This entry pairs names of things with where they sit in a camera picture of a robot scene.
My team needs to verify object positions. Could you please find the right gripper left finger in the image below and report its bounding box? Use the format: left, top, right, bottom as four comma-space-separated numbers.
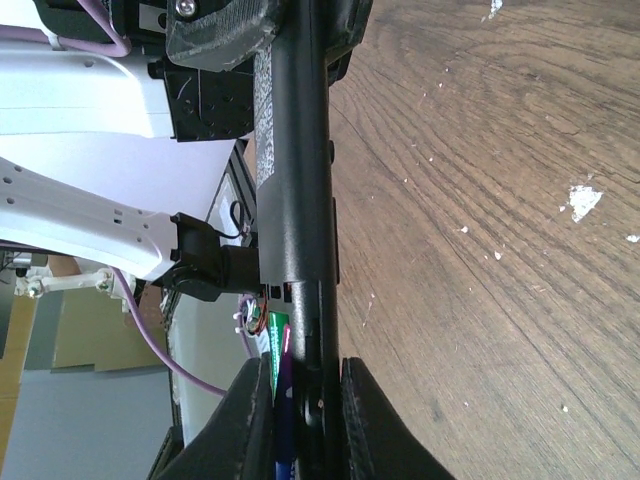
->
159, 353, 275, 480

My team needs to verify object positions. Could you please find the green AA battery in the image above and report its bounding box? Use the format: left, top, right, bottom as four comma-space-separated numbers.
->
268, 312, 292, 398

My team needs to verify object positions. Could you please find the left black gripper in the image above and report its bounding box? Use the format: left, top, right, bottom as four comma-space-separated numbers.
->
165, 0, 373, 83

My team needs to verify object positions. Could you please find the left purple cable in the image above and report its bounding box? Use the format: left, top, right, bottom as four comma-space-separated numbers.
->
0, 0, 256, 399

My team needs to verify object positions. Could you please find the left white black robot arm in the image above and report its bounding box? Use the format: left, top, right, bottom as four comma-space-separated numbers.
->
1, 1, 372, 305

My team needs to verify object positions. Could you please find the purple pink AA battery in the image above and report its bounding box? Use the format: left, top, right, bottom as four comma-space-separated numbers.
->
274, 325, 296, 480

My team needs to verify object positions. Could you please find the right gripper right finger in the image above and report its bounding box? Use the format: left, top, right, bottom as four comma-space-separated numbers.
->
341, 357, 453, 480

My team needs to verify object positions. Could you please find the black remote control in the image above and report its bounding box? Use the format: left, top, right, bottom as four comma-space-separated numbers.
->
254, 1, 342, 479

